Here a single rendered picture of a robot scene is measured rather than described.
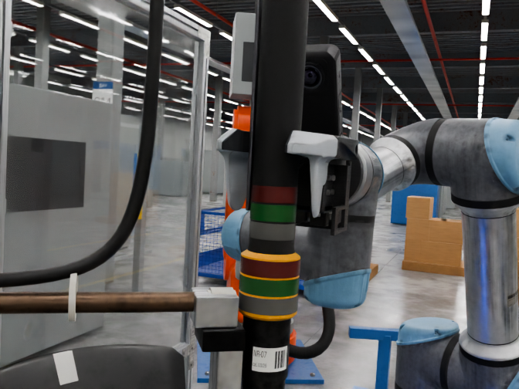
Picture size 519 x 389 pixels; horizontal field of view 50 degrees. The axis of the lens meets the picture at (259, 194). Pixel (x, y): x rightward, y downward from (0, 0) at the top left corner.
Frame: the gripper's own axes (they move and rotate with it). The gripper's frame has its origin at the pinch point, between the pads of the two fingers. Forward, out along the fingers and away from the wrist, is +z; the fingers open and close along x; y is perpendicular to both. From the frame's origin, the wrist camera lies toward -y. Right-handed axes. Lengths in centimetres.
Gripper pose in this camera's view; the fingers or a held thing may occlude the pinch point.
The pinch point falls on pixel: (261, 136)
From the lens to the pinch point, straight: 37.1
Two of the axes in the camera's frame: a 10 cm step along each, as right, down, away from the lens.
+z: -3.5, 0.2, -9.4
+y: -0.6, 10.0, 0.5
